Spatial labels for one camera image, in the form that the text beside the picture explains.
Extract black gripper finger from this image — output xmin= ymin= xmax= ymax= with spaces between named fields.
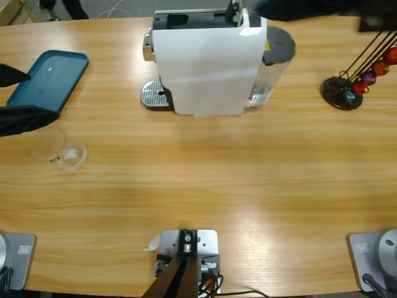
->
xmin=0 ymin=63 xmax=32 ymax=89
xmin=0 ymin=105 xmax=60 ymax=138

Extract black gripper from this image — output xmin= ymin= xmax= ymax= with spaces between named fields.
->
xmin=257 ymin=0 xmax=397 ymax=33

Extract clear glass cup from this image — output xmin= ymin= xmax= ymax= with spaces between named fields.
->
xmin=30 ymin=127 xmax=87 ymax=171

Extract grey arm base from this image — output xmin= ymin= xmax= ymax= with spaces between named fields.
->
xmin=346 ymin=228 xmax=397 ymax=292
xmin=0 ymin=232 xmax=37 ymax=291

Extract orange coffee capsule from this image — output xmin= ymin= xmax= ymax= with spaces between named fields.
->
xmin=373 ymin=61 xmax=390 ymax=76

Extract white capsule coffee machine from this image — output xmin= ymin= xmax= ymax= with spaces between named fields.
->
xmin=141 ymin=0 xmax=297 ymax=118

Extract teal plastic tray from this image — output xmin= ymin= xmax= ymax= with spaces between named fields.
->
xmin=6 ymin=50 xmax=90 ymax=113

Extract clear water tank dark lid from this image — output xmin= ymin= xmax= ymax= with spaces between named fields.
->
xmin=244 ymin=26 xmax=297 ymax=109

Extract person's dark legs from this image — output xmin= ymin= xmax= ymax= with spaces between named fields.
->
xmin=40 ymin=0 xmax=90 ymax=22

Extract metal drip tray grille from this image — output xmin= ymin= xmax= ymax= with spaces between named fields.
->
xmin=141 ymin=80 xmax=174 ymax=112

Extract white paper tab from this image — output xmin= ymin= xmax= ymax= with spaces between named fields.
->
xmin=143 ymin=234 xmax=161 ymax=252

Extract light wooden frame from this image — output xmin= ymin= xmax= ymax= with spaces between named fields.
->
xmin=0 ymin=0 xmax=41 ymax=26

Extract black wire capsule holder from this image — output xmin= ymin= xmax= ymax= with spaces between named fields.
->
xmin=321 ymin=30 xmax=397 ymax=111

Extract white floor cable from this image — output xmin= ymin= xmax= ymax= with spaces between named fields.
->
xmin=99 ymin=0 xmax=133 ymax=20

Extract black base cable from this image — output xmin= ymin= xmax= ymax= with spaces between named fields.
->
xmin=362 ymin=273 xmax=390 ymax=298
xmin=0 ymin=266 xmax=15 ymax=291

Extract dark camera post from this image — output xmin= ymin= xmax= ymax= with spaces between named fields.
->
xmin=141 ymin=229 xmax=199 ymax=298

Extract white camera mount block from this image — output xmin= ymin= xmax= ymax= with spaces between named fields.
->
xmin=154 ymin=228 xmax=221 ymax=296

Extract black mount cable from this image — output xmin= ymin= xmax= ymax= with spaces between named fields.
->
xmin=197 ymin=273 xmax=269 ymax=298

